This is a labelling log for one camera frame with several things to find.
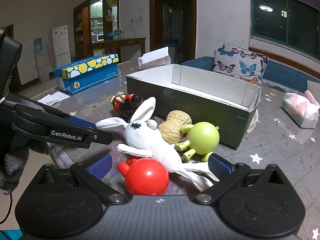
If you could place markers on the blue sofa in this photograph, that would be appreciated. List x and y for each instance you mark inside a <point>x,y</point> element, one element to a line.
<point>282,71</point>

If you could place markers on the red round toy figure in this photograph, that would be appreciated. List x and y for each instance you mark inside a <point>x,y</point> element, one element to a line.
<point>147,177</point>

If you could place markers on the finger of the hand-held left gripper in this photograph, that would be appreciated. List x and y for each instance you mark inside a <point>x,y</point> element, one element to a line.
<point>101,137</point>
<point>80,123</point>

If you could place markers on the dark window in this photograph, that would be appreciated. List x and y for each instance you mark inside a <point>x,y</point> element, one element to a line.
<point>287,17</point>

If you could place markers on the white tissue box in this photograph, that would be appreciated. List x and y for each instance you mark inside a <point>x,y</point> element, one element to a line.
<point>155,61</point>

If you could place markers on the white microwave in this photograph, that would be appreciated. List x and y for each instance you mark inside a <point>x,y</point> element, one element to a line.
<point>98,38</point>

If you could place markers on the wooden wall cabinet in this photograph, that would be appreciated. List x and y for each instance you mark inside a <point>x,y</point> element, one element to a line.
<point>86,30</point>

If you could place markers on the beige cushion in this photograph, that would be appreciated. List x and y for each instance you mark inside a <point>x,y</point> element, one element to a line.
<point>313,87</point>

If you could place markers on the water dispenser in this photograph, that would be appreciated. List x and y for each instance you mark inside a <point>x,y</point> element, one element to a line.
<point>38,46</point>

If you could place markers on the butterfly print pillow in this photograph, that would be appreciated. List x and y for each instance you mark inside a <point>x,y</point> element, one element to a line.
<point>237,62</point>

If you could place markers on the black and red doll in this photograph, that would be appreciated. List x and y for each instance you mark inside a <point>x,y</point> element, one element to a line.
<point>132,102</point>

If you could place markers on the dark wooden door frame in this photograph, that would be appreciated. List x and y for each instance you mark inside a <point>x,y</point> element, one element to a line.
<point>152,17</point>

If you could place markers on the yellow and white carton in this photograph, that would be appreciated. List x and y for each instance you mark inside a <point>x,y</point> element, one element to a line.
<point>98,52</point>

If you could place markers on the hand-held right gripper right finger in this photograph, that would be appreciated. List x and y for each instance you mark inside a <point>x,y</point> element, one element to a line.
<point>220,166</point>

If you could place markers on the beige peanut toy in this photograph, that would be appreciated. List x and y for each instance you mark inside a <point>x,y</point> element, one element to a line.
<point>172,130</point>

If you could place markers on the white rabbit plush toy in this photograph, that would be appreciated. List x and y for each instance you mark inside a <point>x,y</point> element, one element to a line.
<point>147,140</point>

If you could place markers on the white fridge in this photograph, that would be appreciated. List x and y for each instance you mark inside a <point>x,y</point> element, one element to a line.
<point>61,45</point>

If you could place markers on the green round toy figure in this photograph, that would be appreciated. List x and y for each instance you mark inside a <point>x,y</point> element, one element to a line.
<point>202,137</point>

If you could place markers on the blue dotted carton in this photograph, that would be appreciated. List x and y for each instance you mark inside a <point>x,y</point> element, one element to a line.
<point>95,77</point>

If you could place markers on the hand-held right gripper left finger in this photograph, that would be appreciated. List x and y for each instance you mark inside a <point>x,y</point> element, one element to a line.
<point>100,166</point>

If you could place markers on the person's left hand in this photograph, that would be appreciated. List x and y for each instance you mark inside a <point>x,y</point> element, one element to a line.
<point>15,166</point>

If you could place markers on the glass jars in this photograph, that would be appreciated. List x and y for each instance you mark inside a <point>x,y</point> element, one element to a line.
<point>118,35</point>

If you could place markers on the wooden side table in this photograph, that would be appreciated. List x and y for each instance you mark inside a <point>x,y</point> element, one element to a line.
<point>125,42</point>

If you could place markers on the grey cardboard box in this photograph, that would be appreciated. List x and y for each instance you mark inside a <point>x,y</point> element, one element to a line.
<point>200,110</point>

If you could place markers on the pastel tissue pack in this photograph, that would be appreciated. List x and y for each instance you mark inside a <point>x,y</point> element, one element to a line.
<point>297,110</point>

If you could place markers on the white paper sheet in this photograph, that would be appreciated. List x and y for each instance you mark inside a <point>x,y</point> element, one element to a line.
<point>53,98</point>

